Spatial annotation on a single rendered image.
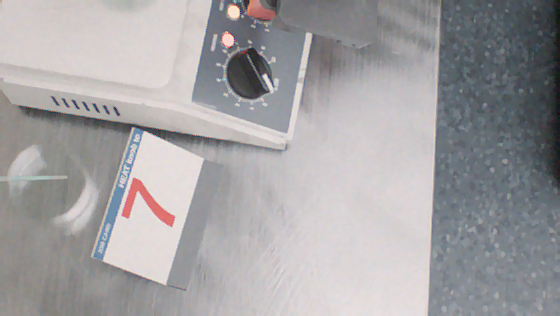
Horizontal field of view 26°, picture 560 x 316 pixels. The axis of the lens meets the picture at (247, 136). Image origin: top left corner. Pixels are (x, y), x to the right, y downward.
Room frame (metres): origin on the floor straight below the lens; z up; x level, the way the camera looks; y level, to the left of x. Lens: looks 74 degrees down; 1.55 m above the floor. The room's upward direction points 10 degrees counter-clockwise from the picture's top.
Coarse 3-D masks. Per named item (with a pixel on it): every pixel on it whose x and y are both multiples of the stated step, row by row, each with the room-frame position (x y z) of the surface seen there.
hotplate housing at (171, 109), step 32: (192, 0) 0.31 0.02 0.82; (192, 32) 0.29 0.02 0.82; (192, 64) 0.27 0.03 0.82; (32, 96) 0.28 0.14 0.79; (64, 96) 0.27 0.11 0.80; (96, 96) 0.26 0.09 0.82; (128, 96) 0.26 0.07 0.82; (160, 96) 0.25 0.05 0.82; (160, 128) 0.25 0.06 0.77; (192, 128) 0.24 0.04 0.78; (224, 128) 0.23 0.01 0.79; (256, 128) 0.23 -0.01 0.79
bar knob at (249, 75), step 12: (252, 48) 0.27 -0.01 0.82; (240, 60) 0.27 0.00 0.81; (252, 60) 0.27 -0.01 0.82; (264, 60) 0.27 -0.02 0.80; (228, 72) 0.26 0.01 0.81; (240, 72) 0.26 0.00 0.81; (252, 72) 0.26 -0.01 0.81; (264, 72) 0.26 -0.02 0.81; (240, 84) 0.26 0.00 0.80; (252, 84) 0.25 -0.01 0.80; (264, 84) 0.25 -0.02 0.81; (240, 96) 0.25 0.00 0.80; (252, 96) 0.25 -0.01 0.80
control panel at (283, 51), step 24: (216, 0) 0.31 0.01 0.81; (240, 0) 0.31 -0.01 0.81; (216, 24) 0.30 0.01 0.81; (240, 24) 0.30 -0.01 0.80; (264, 24) 0.30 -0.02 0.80; (216, 48) 0.28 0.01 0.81; (240, 48) 0.28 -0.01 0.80; (264, 48) 0.28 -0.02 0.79; (288, 48) 0.28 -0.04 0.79; (216, 72) 0.26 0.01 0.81; (288, 72) 0.26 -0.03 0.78; (192, 96) 0.25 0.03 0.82; (216, 96) 0.25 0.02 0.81; (264, 96) 0.25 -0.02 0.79; (288, 96) 0.25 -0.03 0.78; (264, 120) 0.23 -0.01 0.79; (288, 120) 0.23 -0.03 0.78
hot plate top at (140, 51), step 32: (32, 0) 0.32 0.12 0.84; (64, 0) 0.32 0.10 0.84; (96, 0) 0.32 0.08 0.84; (160, 0) 0.31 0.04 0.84; (0, 32) 0.31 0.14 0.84; (32, 32) 0.30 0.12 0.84; (64, 32) 0.30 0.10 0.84; (96, 32) 0.29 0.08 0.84; (128, 32) 0.29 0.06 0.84; (160, 32) 0.29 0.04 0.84; (0, 64) 0.29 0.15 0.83; (32, 64) 0.28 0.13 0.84; (64, 64) 0.28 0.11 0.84; (96, 64) 0.27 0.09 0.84; (128, 64) 0.27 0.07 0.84; (160, 64) 0.27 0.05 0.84
